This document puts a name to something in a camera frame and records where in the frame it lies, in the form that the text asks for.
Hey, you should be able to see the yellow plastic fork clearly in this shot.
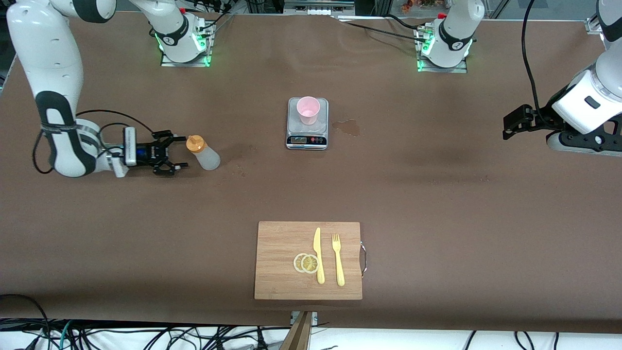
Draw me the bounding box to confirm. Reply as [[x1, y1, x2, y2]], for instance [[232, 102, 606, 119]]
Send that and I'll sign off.
[[332, 233, 346, 287]]

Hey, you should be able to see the silver digital kitchen scale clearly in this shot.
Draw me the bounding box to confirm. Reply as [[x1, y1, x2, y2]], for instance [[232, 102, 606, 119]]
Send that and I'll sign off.
[[286, 97, 329, 150]]

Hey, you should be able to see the pink plastic cup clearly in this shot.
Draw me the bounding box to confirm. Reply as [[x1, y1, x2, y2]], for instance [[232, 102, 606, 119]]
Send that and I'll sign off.
[[297, 96, 321, 126]]

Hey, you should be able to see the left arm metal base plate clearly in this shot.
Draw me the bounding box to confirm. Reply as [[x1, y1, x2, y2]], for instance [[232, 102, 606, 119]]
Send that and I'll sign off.
[[417, 27, 468, 73]]

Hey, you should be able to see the wooden cutting board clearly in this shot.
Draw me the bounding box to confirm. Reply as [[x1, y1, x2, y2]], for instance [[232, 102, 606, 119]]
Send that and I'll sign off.
[[254, 221, 363, 300]]

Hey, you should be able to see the aluminium frame rail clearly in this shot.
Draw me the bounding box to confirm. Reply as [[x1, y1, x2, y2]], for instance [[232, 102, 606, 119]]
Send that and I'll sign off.
[[284, 0, 355, 11]]

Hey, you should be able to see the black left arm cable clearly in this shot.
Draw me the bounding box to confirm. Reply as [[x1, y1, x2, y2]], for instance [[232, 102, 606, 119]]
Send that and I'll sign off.
[[521, 0, 541, 113]]

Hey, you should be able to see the wooden post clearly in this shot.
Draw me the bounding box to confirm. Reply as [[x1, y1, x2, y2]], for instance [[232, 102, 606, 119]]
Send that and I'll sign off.
[[279, 311, 313, 350]]

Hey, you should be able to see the clear sauce bottle orange cap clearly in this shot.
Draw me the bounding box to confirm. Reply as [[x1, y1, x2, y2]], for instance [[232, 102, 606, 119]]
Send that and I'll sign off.
[[186, 135, 221, 171]]

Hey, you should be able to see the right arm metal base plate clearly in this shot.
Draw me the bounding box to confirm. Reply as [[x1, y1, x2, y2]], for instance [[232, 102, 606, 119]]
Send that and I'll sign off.
[[160, 22, 213, 68]]

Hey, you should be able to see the black cable across table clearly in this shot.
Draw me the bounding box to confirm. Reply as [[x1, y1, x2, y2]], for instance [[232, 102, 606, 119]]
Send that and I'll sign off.
[[337, 15, 428, 44]]

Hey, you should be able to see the yellow plastic knife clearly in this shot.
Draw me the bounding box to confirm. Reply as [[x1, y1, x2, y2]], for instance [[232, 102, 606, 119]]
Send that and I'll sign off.
[[313, 227, 325, 285]]

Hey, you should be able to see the teal floor cable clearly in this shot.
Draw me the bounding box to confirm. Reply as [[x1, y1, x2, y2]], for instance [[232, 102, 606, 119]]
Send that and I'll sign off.
[[58, 320, 73, 350]]

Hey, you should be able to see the black looped floor cable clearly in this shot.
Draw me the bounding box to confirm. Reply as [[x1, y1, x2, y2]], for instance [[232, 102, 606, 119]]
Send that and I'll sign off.
[[0, 294, 52, 350]]

